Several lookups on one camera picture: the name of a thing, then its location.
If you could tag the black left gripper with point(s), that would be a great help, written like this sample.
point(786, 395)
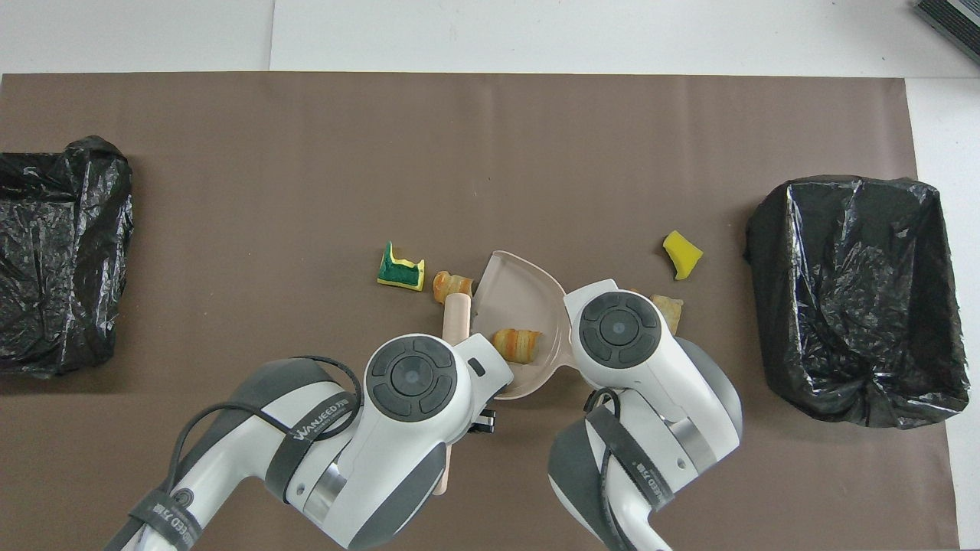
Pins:
point(485, 422)

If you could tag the orange croissant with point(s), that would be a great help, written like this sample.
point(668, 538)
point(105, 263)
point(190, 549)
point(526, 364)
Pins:
point(517, 344)
point(452, 285)

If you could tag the beige hand brush black bristles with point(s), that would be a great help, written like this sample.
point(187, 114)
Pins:
point(457, 317)

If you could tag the beige plastic dustpan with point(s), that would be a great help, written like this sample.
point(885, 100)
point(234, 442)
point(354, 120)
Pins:
point(521, 295)

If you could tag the green and yellow sponge piece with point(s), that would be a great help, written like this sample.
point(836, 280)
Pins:
point(398, 272)

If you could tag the pale bread chunk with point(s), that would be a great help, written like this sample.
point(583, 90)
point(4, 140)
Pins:
point(670, 310)

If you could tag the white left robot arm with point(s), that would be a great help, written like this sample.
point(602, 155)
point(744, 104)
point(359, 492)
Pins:
point(398, 444)

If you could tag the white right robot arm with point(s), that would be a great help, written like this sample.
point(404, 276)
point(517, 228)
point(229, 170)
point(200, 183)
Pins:
point(658, 367)

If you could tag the black bag lined bin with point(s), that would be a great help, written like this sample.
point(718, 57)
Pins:
point(61, 260)
point(850, 298)

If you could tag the brown table mat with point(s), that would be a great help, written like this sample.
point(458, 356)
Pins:
point(490, 153)

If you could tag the dark grey ribbed device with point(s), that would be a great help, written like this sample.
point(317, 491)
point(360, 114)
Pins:
point(949, 21)

